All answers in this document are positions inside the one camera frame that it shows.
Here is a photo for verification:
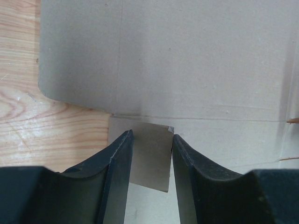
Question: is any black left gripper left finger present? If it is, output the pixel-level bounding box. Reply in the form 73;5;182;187
0;130;134;224

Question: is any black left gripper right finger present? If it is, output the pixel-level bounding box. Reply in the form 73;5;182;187
172;134;299;224

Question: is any brown cardboard box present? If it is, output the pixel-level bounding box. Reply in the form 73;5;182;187
38;0;299;224

